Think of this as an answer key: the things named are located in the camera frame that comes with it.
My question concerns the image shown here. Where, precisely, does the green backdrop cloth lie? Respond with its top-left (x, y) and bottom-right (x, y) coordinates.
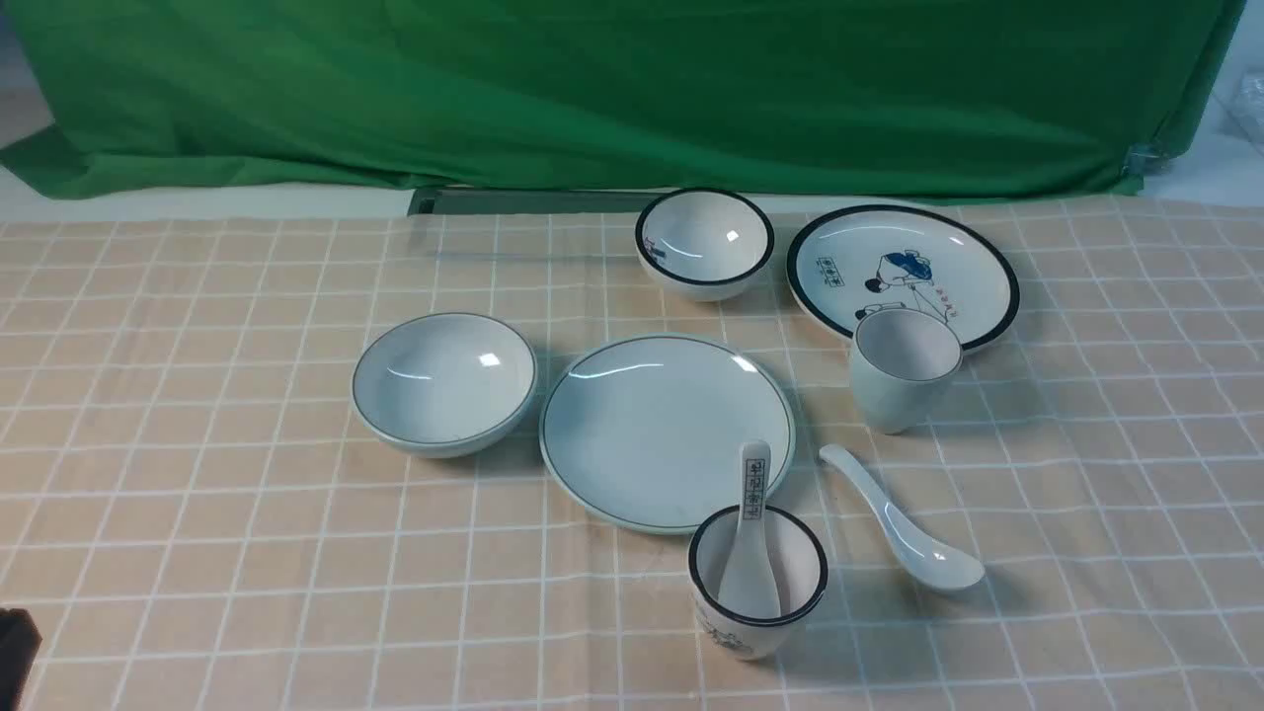
top-left (3, 1), bottom-right (1244, 201)

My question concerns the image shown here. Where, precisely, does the black rimmed cartoon plate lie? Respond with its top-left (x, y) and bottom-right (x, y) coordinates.
top-left (785, 205), bottom-right (1021, 353)

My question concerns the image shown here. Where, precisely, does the pale green rimmed bowl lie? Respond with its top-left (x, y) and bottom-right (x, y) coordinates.
top-left (351, 312), bottom-right (542, 458)

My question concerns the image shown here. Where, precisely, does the black rimmed white cup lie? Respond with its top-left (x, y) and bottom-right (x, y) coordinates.
top-left (688, 506), bottom-right (828, 660)

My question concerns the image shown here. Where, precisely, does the pale green rimmed plate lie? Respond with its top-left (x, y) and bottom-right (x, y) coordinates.
top-left (538, 334), bottom-right (796, 536)

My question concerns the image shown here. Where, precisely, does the plain white ceramic spoon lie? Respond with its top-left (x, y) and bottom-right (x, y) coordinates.
top-left (818, 444), bottom-right (986, 593)

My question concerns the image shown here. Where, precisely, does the black rimmed white bowl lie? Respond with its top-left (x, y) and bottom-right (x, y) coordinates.
top-left (635, 189), bottom-right (775, 302)

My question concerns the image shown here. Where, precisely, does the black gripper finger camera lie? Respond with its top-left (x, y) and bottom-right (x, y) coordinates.
top-left (0, 609), bottom-right (43, 711)

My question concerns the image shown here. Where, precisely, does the patterned white ceramic spoon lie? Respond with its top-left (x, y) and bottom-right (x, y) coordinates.
top-left (718, 439), bottom-right (780, 617)

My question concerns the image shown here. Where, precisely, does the pale green cup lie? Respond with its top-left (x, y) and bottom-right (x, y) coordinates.
top-left (849, 309), bottom-right (964, 434)

